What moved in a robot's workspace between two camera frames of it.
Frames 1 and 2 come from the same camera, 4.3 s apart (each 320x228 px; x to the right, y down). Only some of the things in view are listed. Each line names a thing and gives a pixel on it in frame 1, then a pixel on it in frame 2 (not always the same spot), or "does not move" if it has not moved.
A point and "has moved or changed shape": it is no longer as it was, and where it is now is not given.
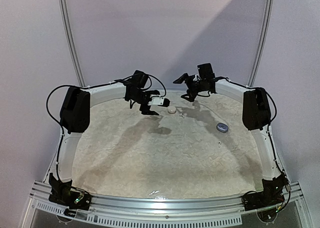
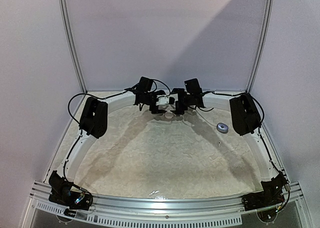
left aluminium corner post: x=68 y=36 does not move
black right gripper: x=189 y=88 to x=180 y=104
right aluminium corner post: x=269 y=9 does not move
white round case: x=172 y=109 has moved or changed shape
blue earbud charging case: x=222 y=127 does not move
